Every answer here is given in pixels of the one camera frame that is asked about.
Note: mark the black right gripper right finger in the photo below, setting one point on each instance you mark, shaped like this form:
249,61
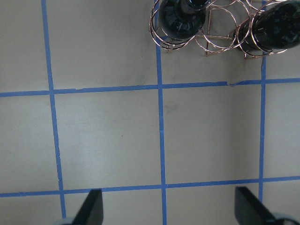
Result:
248,210

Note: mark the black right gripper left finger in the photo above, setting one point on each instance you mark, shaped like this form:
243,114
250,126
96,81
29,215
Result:
92,210

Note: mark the dark wine bottle outer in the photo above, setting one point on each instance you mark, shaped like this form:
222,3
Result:
277,28

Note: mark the dark wine bottle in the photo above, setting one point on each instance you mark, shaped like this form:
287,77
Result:
182,19
277,28

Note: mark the dark wine bottle inner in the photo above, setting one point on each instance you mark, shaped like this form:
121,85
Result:
182,19

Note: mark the copper wire wine rack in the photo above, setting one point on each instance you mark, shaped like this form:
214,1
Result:
220,31

